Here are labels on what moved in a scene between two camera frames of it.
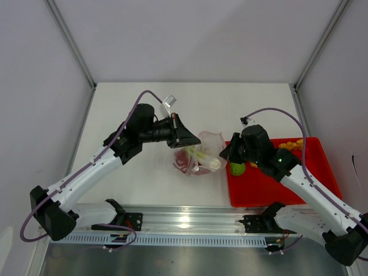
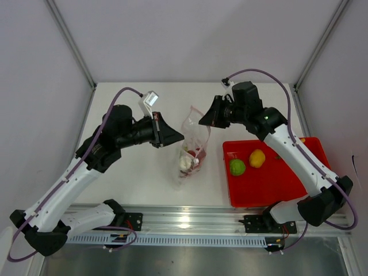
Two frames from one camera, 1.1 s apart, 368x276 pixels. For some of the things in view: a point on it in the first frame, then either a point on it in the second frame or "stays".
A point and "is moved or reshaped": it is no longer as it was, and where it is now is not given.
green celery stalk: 211,161 → 186,160
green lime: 237,169 stays
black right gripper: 229,152 → 213,117
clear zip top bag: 202,158 is moved or reshaped
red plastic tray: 258,188 stays
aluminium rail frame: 183,220 stays
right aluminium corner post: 294,88 stays
